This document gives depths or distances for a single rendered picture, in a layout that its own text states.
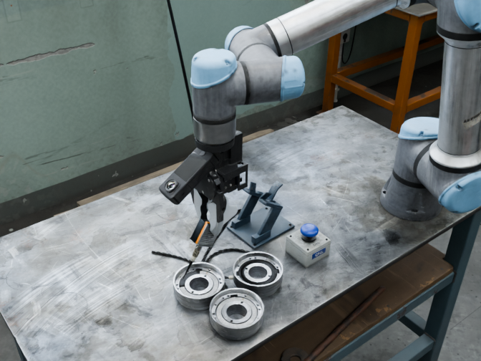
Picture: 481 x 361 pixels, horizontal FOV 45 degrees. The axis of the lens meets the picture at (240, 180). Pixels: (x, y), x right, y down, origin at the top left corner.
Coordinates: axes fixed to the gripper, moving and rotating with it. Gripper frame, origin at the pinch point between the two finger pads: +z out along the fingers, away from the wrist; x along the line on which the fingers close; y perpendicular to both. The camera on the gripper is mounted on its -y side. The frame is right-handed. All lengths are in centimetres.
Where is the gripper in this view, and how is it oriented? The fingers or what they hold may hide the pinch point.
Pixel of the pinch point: (207, 228)
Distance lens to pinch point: 114.1
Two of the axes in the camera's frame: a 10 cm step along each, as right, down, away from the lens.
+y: 7.7, -3.6, 5.3
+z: -0.1, 8.2, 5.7
